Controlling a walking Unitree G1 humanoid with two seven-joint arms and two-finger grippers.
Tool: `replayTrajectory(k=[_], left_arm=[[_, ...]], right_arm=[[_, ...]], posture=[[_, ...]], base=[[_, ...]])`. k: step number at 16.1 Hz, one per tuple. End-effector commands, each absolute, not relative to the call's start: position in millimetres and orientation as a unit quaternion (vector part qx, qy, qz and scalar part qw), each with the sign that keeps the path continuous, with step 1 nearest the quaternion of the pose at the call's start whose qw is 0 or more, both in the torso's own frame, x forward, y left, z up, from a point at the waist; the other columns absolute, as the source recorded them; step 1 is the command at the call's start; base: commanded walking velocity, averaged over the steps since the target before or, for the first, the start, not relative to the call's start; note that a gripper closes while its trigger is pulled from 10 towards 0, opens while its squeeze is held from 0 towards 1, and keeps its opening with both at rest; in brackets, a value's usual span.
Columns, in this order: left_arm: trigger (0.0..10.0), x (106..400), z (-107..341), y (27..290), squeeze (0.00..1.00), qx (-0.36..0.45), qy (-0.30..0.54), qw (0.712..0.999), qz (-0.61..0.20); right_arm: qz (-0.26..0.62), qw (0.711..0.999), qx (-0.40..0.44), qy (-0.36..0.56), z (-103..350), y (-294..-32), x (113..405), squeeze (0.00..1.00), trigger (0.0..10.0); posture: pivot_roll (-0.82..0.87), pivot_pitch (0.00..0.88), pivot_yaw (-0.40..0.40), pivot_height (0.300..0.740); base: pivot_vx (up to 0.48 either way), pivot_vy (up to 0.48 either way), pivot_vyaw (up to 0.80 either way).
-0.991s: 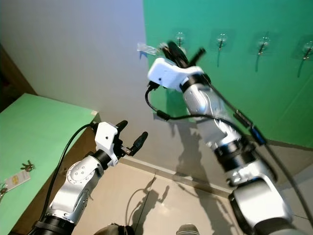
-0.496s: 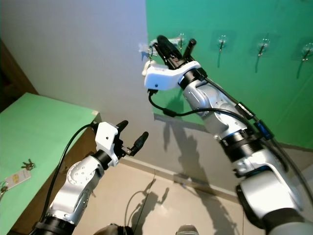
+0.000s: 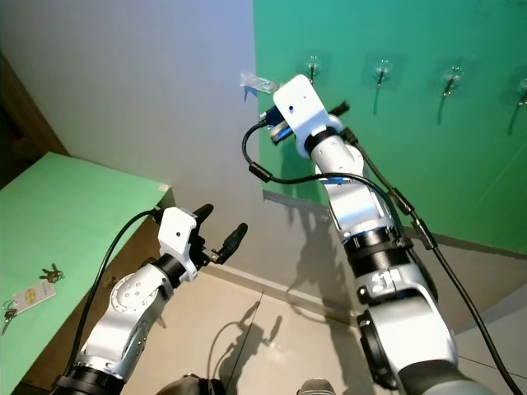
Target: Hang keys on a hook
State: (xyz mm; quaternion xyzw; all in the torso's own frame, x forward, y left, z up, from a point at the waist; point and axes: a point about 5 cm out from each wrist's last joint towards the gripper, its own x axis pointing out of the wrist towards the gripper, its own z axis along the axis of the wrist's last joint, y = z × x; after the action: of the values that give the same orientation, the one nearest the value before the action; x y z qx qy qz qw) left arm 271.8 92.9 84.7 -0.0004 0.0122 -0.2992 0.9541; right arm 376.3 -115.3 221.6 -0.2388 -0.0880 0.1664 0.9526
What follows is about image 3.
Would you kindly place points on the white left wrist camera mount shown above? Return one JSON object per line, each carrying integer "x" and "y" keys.
{"x": 179, "y": 234}

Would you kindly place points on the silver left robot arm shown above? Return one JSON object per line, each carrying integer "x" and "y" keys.
{"x": 132, "y": 309}

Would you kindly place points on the clear tape piece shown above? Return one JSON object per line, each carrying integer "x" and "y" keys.
{"x": 166, "y": 189}

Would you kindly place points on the green wall board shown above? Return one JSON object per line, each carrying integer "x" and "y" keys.
{"x": 461, "y": 164}

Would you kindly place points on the robot leg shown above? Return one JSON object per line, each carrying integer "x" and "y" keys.
{"x": 185, "y": 387}
{"x": 317, "y": 388}

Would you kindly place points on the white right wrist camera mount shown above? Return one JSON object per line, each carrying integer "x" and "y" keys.
{"x": 305, "y": 103}

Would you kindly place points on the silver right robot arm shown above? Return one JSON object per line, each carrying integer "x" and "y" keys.
{"x": 362, "y": 206}

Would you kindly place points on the brown cardboard box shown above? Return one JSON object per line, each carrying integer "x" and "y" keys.
{"x": 58, "y": 346}

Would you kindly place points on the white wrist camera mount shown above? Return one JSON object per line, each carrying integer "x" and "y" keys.
{"x": 305, "y": 103}
{"x": 179, "y": 234}

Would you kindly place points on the key with white card tag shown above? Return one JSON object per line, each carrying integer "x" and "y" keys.
{"x": 34, "y": 294}

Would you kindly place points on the robot right leg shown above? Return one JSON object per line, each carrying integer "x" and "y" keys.
{"x": 317, "y": 388}

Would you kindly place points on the crumpled clear wall tape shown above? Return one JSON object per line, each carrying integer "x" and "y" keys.
{"x": 255, "y": 82}

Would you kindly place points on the robot left leg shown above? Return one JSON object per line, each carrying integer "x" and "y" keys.
{"x": 185, "y": 387}

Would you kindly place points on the dark key bunch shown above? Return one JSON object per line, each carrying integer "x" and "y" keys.
{"x": 52, "y": 273}

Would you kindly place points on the brown wooden door frame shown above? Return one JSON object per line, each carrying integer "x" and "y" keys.
{"x": 20, "y": 132}

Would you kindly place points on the clear adhesive metal hook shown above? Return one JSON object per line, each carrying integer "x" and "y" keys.
{"x": 382, "y": 72}
{"x": 522, "y": 92}
{"x": 451, "y": 82}
{"x": 313, "y": 67}

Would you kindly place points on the green sheet covering box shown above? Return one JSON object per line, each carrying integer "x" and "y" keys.
{"x": 66, "y": 222}

